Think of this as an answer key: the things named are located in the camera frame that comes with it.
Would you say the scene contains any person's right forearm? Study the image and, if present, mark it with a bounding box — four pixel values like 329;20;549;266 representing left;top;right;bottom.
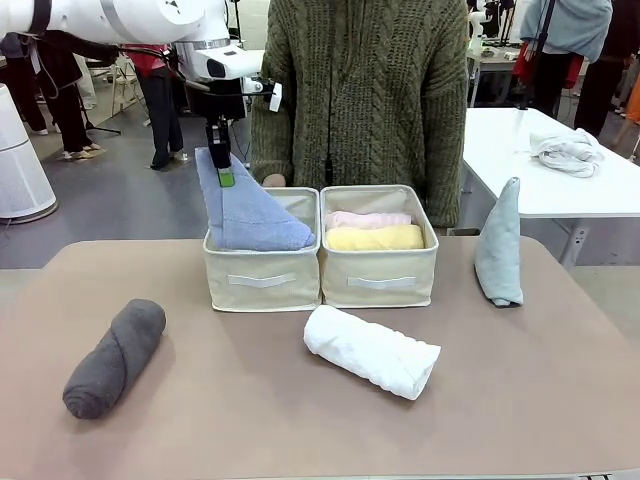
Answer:
249;89;296;187

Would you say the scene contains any periwinkle blue cone-folded towel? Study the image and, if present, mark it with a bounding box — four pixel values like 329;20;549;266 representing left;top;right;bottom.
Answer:
194;146;317;251

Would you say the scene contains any crumpled white cloth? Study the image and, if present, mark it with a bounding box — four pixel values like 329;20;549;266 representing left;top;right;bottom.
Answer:
528;127;606;179

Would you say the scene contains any bystander in red top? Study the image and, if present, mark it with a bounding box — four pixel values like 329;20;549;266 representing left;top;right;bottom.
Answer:
122;42;187;172

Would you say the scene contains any dark grey towel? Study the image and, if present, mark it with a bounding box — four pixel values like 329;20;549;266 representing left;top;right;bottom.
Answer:
62;298;167;420

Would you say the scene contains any grey folding chair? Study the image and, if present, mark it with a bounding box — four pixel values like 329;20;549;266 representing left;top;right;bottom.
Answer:
107;62;147;120

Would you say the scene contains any black tripod stand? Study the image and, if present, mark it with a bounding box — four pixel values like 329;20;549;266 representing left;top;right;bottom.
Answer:
79;107;122;136

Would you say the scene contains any pink towel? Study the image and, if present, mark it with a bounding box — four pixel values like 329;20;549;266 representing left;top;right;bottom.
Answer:
324;210;413;231

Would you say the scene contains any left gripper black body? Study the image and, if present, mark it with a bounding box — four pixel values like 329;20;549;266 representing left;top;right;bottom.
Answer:
202;79;247;129

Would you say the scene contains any white side table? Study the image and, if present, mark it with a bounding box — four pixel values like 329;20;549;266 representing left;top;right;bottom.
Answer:
462;107;640;271

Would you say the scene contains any yellow towel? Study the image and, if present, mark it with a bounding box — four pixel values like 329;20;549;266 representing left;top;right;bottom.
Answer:
325;224;425;251

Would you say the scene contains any cream fabric storage bin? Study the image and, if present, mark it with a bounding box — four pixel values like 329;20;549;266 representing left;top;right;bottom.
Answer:
202;186;323;314
318;184;440;309

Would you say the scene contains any person in olive knit sweater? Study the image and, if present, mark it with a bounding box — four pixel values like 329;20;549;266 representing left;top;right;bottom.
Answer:
249;0;470;229

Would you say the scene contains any bystander in dark clothes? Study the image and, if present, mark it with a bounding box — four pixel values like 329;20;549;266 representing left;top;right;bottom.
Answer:
0;32;104;161

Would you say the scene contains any light teal cone-folded towel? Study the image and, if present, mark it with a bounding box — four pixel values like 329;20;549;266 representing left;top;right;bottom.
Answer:
473;176;525;307

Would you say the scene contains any white towel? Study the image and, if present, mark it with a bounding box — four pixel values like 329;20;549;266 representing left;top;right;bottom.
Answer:
302;304;442;401

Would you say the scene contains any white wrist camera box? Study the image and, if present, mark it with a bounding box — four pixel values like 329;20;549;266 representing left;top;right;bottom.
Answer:
243;77;284;113

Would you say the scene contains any bystander in light blue shawl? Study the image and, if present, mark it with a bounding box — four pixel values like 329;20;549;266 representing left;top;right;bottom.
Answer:
518;0;614;121

